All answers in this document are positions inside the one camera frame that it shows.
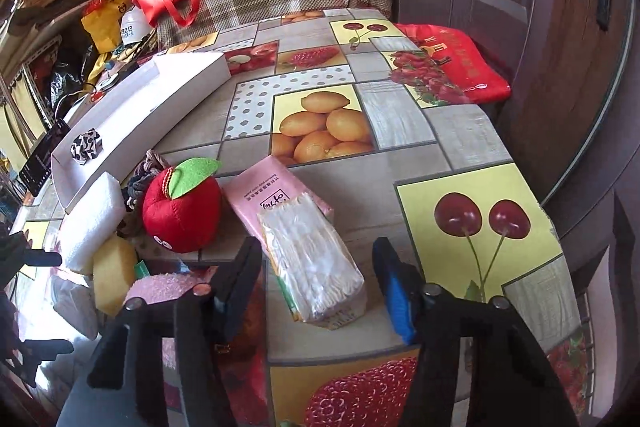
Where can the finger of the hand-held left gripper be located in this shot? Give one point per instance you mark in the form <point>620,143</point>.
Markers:
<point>35,258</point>
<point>45,349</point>

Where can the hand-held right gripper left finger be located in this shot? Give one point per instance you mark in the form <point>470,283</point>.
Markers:
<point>245,272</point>

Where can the fruit-print tablecloth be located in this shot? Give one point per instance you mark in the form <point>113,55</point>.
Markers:
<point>390,187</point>

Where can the yellow plastic bag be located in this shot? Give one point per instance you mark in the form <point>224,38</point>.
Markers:
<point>102,27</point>

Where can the white plastic packet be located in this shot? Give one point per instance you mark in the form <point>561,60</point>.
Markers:
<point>75,307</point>

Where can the long white cardboard box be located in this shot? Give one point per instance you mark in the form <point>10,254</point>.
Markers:
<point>150,102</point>

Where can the pink tissue pack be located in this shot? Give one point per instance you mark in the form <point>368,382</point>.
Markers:
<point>250,192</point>

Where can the yellow curtain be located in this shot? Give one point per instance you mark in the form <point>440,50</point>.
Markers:
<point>27,107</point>

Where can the black plastic bag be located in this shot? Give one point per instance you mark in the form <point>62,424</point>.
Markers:
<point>65,82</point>

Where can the black and white scrunchie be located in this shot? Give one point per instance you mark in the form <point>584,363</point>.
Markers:
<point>86,146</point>

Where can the dark wooden door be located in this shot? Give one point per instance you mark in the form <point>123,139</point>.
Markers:
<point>550,82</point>

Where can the white helmet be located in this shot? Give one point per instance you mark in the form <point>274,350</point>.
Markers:
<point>132,27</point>

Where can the red apple plush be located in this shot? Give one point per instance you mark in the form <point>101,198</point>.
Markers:
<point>185,212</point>

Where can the yellow sponge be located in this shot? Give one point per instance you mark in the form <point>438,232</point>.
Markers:
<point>112,277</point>

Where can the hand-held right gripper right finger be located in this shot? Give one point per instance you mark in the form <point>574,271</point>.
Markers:
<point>400,299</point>

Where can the white sponge block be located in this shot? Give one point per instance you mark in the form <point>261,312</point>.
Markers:
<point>90,222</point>

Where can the red printed bag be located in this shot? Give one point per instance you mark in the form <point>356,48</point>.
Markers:
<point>465,67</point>

